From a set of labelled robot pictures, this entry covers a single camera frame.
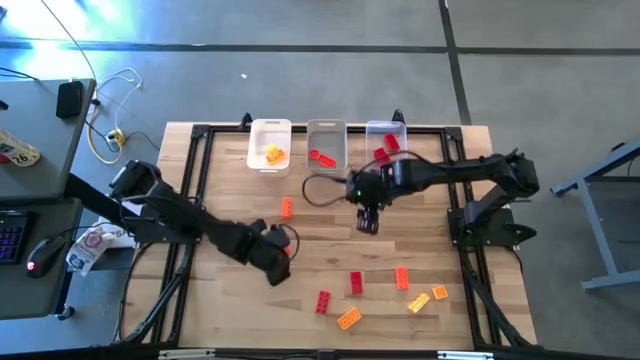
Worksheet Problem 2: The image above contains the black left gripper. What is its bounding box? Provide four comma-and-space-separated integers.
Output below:
249, 218, 293, 288

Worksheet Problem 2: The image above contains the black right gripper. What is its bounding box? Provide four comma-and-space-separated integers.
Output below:
348, 167, 396, 235

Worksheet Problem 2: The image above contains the clear plastic bin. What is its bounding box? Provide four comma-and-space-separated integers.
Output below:
363, 119, 410, 166

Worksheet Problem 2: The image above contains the grey plastic bin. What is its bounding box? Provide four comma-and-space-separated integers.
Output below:
305, 118, 349, 174

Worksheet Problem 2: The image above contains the white plastic bin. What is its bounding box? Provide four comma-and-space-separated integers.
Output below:
246, 118, 293, 178

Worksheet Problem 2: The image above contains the white printed plastic bag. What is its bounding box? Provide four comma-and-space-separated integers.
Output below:
66, 222, 136, 277

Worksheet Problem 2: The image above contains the grey metal table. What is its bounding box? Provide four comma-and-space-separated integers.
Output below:
549, 137, 640, 294

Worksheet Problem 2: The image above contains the black computer mouse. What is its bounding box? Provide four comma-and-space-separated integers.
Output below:
25, 234, 67, 279

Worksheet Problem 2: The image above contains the black power brick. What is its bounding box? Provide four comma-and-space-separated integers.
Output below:
55, 80, 85, 120

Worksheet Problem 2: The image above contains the grey office desk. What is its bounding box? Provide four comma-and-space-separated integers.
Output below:
0, 77, 97, 201
0, 197, 84, 321

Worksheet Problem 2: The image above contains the black keyboard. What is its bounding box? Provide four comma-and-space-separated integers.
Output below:
0, 209, 29, 265

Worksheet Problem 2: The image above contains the white printed package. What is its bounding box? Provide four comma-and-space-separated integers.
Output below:
0, 128, 42, 169

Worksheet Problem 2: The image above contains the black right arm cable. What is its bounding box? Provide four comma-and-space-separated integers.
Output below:
301, 157, 431, 209

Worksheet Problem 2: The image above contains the black aluminium table frame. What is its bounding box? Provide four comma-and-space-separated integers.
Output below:
114, 112, 539, 351

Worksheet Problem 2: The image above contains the silver metal bracket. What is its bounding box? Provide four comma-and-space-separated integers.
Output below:
437, 350, 495, 360
158, 349, 216, 360

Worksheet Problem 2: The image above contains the black floor cable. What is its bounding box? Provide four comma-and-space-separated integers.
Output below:
84, 119, 161, 151

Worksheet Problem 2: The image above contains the white floor cable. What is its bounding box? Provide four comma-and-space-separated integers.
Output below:
94, 67, 144, 132

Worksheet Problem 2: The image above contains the yellow floor cable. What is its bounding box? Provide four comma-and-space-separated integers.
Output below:
86, 102, 125, 166

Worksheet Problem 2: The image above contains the thin grey floor cable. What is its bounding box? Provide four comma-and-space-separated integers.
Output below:
39, 0, 99, 81

